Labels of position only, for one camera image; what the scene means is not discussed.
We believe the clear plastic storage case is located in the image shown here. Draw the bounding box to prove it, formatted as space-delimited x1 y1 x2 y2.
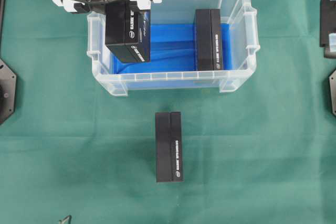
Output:
87 0 260 97

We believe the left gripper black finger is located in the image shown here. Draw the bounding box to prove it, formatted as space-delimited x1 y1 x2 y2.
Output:
73 3 90 14
136 0 151 10

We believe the green table cloth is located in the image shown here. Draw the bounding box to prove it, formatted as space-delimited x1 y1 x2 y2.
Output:
1 0 335 223

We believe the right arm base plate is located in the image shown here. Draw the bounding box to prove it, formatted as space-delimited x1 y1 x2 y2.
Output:
329 70 336 116

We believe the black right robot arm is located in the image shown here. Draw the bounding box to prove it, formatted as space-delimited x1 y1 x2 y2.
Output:
320 0 335 59

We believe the blue foam liner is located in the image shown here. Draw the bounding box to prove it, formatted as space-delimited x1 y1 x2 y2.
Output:
111 24 235 74

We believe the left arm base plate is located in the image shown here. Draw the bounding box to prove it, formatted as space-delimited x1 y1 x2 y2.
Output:
0 60 17 124

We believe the black camera box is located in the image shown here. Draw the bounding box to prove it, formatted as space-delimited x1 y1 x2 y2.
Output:
105 1 151 63
194 9 224 71
155 112 184 183

